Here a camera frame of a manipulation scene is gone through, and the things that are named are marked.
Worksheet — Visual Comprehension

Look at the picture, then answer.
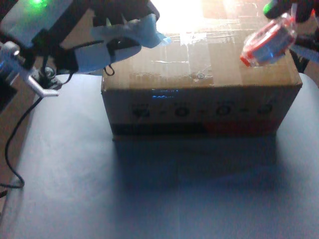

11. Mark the white and black right hand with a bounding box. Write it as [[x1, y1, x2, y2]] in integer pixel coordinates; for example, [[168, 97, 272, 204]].
[[263, 0, 319, 60]]

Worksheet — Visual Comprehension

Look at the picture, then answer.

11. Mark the white and black left hand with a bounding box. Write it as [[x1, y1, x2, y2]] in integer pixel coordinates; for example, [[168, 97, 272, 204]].
[[0, 0, 160, 73]]

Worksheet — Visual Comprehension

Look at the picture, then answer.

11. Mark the red and clear container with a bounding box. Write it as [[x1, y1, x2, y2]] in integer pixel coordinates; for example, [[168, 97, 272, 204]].
[[239, 12, 299, 68]]

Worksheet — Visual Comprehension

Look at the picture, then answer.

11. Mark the blue plastic bag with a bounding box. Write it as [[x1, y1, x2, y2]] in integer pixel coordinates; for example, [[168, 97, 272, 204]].
[[74, 13, 172, 74]]

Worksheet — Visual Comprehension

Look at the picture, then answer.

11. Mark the large cardboard box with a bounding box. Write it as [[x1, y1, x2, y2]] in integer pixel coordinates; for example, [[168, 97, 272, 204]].
[[101, 0, 304, 142]]

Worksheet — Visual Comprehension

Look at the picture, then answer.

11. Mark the white table sheet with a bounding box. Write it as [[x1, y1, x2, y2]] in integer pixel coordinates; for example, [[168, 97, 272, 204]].
[[0, 72, 319, 239]]

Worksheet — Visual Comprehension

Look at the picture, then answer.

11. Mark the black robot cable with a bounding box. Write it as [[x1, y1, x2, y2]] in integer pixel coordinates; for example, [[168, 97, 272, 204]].
[[0, 72, 75, 190]]

